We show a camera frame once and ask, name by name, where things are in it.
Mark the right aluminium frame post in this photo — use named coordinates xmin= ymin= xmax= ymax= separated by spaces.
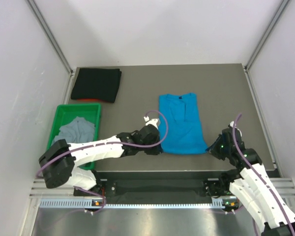
xmin=243 ymin=0 xmax=291 ymax=72

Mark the slotted cable duct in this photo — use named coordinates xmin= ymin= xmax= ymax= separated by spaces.
xmin=39 ymin=199 xmax=239 ymax=209

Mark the folded red t shirt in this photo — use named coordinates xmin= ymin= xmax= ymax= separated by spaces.
xmin=76 ymin=99 xmax=103 ymax=102

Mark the aluminium front rail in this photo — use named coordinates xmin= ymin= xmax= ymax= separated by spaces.
xmin=29 ymin=180 xmax=76 ymax=197

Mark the folded black t shirt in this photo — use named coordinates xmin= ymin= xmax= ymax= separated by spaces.
xmin=70 ymin=68 xmax=122 ymax=103

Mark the green plastic bin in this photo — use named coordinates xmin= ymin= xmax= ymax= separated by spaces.
xmin=46 ymin=103 xmax=102 ymax=171

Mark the grey t shirt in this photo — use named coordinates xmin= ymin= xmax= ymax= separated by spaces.
xmin=51 ymin=117 xmax=95 ymax=145

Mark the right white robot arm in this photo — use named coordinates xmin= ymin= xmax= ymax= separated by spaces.
xmin=207 ymin=121 xmax=295 ymax=236

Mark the blue t shirt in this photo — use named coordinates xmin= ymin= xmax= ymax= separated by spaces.
xmin=159 ymin=93 xmax=207 ymax=155

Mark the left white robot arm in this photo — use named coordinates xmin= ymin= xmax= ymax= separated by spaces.
xmin=39 ymin=116 xmax=162 ymax=195

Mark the left aluminium frame post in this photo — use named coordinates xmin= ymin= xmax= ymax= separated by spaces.
xmin=25 ymin=0 xmax=73 ymax=74

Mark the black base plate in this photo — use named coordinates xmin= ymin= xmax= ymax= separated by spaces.
xmin=73 ymin=178 xmax=236 ymax=204

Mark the aluminium frame post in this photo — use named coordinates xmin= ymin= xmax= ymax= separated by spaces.
xmin=243 ymin=0 xmax=291 ymax=72
xmin=25 ymin=0 xmax=73 ymax=74

